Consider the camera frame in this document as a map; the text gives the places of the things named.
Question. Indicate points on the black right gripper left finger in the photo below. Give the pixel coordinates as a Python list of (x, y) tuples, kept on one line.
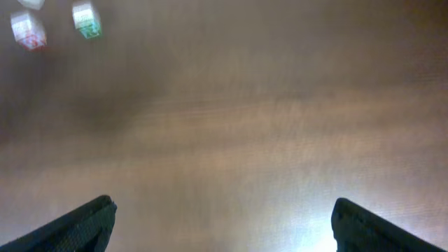
[(87, 228)]

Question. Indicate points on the wooden block red front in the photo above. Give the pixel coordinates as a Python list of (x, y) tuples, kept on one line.
[(28, 30)]

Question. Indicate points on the wooden block green front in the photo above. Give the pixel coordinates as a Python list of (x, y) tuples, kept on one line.
[(86, 19)]

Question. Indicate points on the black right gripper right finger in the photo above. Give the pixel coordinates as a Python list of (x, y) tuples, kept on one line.
[(356, 229)]

